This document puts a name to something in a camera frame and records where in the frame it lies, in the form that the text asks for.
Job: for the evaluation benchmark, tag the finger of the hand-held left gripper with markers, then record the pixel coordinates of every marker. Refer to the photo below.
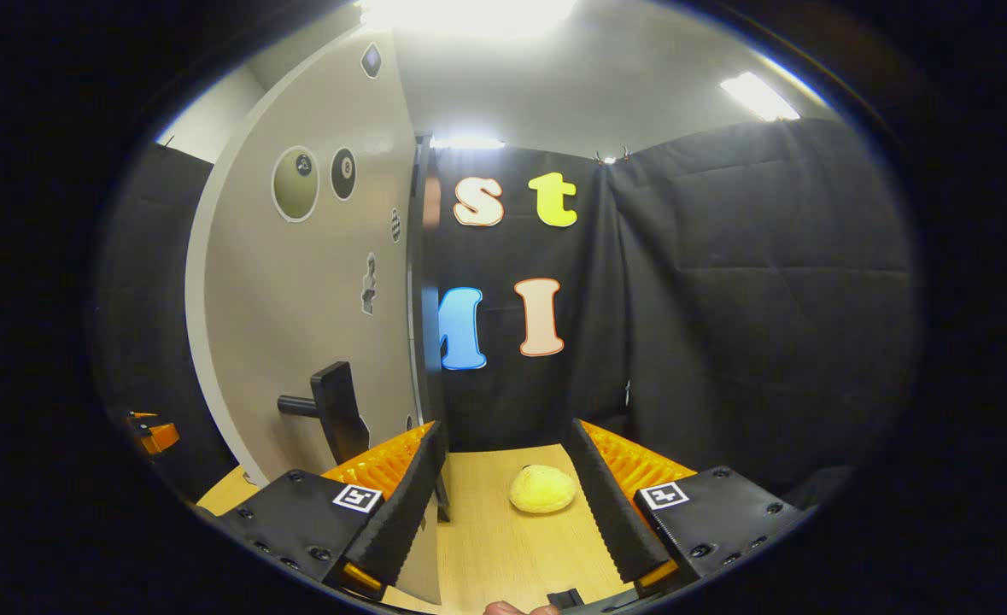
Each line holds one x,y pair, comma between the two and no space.
157,437

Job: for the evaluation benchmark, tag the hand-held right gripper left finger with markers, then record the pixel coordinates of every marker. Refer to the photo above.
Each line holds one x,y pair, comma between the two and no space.
401,517

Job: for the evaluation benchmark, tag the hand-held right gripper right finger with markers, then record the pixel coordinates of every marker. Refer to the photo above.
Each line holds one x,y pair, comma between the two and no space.
605,504

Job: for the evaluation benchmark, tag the beige cabinet door with stickers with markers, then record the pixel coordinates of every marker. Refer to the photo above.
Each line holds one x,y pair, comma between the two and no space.
298,299

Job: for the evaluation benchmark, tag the yellow fuzzy ball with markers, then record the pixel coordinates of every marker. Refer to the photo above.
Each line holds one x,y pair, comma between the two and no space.
542,489

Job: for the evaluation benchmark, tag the black backdrop cloth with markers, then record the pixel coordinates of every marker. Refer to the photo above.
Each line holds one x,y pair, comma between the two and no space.
768,299

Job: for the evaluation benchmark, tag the small ceiling light panel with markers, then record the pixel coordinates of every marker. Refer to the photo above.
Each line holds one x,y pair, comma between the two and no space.
759,94

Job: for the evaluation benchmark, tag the large ceiling light panel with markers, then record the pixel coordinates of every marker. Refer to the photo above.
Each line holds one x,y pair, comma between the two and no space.
469,13

